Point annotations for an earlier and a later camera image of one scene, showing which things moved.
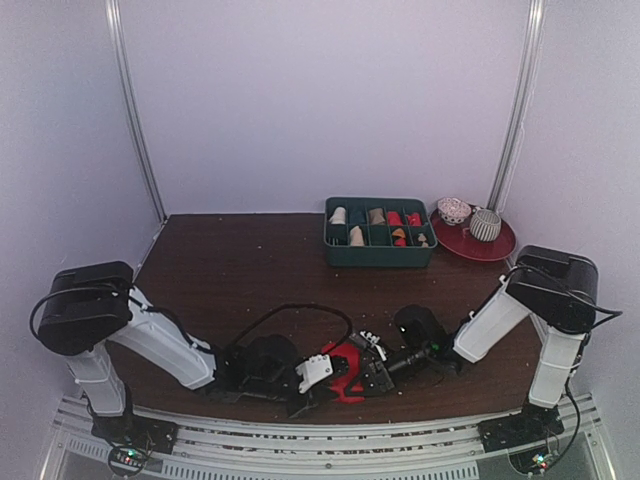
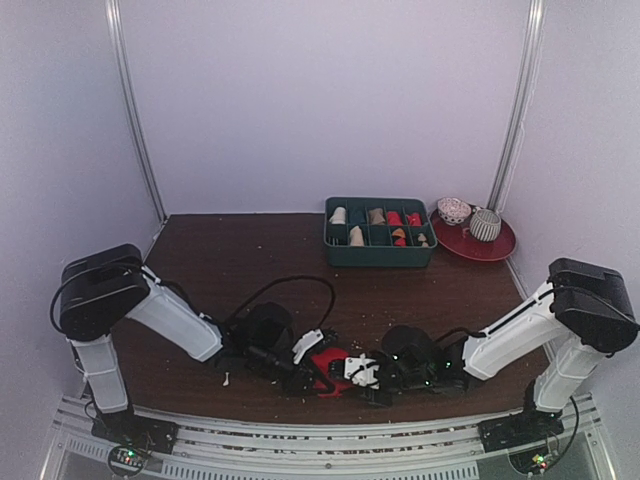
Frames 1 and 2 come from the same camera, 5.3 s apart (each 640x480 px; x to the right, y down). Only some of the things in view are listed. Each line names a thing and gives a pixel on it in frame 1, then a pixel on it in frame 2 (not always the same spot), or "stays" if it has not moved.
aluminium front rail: x=427 y=450 stays
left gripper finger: x=309 y=404 → x=299 y=383
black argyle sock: x=399 y=237 stays
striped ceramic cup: x=485 y=224 stays
